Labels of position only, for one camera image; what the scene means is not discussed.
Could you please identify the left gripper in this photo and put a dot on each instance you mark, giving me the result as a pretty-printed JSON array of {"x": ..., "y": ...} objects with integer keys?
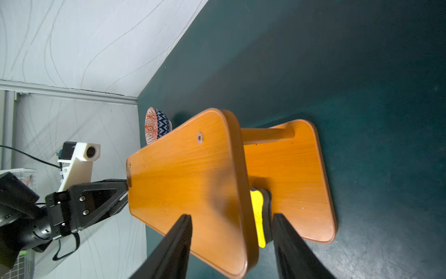
[{"x": 59, "y": 215}]

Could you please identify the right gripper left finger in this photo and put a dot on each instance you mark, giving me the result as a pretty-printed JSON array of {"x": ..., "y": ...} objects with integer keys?
[{"x": 170, "y": 258}]

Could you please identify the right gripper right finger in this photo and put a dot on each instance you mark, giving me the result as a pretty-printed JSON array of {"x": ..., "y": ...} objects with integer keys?
[{"x": 294, "y": 258}]

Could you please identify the orange two-tier shelf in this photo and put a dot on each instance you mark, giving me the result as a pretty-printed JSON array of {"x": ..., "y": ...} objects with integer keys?
[{"x": 206, "y": 167}]

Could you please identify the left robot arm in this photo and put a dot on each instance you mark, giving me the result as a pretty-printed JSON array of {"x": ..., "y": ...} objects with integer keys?
[{"x": 26, "y": 224}]

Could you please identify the red patterned bowl rear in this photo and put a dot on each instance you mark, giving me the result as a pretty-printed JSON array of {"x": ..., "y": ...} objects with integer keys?
[{"x": 157, "y": 125}]

